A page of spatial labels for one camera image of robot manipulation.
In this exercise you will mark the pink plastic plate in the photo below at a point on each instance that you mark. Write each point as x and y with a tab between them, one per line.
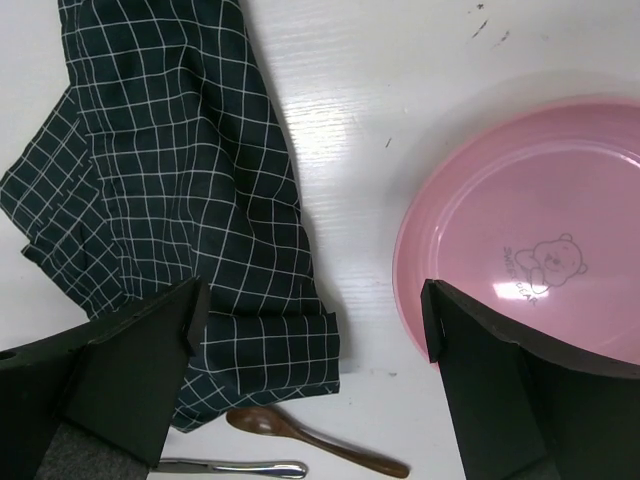
537	219

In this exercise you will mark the brown wooden spoon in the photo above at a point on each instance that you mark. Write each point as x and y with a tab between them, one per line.
268	421

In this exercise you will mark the silver table knife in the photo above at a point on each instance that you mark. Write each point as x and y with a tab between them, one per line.
276	469

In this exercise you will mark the dark checked cloth placemat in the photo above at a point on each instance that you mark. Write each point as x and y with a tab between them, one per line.
164	160

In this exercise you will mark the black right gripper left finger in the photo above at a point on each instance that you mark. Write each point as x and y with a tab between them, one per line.
96	401

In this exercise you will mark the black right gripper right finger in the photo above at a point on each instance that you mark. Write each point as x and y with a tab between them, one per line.
525	405

